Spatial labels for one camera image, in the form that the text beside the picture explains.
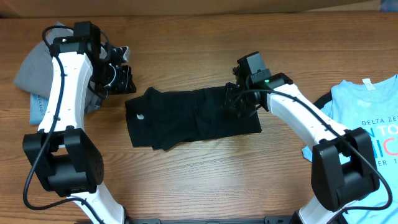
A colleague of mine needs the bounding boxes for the folded blue jeans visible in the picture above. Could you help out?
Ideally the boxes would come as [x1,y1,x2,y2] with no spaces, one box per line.
[29,94,49,125]

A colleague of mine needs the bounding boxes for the light blue printed t-shirt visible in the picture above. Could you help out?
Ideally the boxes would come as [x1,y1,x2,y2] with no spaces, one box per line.
[320,75,397,223]

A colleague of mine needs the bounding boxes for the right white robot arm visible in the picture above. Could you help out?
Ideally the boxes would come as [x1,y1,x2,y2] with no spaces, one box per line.
[223,68,381,223]

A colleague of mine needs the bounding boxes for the black garment under t-shirt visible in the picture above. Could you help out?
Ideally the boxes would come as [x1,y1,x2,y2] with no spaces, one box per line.
[313,91,332,109]

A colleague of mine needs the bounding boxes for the black polo shirt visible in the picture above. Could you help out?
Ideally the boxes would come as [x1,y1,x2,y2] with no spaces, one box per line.
[125,86,262,151]

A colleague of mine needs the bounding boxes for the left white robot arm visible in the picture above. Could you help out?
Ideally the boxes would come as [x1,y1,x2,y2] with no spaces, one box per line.
[22,34,136,223]

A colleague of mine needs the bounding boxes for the folded grey trousers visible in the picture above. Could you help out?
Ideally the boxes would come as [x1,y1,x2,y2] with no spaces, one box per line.
[14,28,102,113]

